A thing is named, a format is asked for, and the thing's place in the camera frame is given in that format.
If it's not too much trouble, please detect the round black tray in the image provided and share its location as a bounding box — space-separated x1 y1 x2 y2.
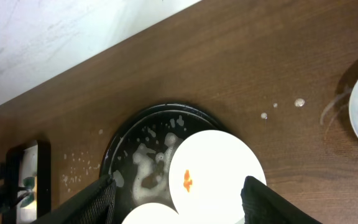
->
100 103 226 223

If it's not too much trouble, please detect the black rectangular soap tray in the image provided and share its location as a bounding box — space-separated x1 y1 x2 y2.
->
2 140 51 223

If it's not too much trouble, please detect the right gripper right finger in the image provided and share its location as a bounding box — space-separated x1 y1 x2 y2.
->
241 176 321 224

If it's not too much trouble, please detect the white plate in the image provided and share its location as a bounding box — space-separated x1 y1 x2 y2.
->
169 130 266 223

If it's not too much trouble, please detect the green yellow sponge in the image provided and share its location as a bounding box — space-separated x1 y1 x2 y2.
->
20 177 35 208

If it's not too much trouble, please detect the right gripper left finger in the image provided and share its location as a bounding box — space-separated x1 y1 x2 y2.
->
35 174 116 224

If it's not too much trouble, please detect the pink-white plate front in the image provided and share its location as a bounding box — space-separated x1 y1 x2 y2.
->
122 203 181 224

